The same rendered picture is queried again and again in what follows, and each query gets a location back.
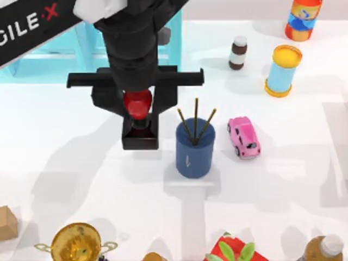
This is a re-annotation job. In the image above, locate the thin brown stick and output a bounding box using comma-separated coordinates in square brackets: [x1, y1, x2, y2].
[177, 108, 194, 142]
[196, 108, 218, 144]
[193, 98, 199, 145]

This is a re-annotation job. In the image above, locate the light blue rack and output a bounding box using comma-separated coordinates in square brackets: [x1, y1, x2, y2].
[0, 12, 183, 84]

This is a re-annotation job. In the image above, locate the dark blue cup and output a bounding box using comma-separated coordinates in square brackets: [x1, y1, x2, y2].
[175, 116, 216, 179]

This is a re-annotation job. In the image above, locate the brown bottle with white cap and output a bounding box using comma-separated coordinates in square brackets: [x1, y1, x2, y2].
[228, 35, 248, 70]

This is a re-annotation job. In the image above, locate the pink toy car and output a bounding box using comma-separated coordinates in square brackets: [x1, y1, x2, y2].
[227, 116, 262, 160]

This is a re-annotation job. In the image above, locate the blue can with yellow ends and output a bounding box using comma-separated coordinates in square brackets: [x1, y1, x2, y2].
[264, 44, 303, 97]

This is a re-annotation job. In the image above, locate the gold trophy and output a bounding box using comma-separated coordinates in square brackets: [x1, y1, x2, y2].
[33, 222, 119, 261]

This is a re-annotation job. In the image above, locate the orange and blue can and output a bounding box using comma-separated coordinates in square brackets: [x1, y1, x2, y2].
[284, 0, 323, 42]

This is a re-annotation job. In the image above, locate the brown cardboard box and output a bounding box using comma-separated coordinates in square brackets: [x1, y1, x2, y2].
[0, 205, 20, 241]

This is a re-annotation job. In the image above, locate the orange rounded object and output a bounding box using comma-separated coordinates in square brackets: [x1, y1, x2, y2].
[142, 252, 167, 261]

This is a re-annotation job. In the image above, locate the red pot with green plant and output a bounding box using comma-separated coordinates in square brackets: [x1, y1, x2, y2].
[204, 232, 276, 261]

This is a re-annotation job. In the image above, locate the amber bottle with white cap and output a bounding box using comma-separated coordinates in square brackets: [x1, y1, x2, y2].
[302, 234, 345, 261]

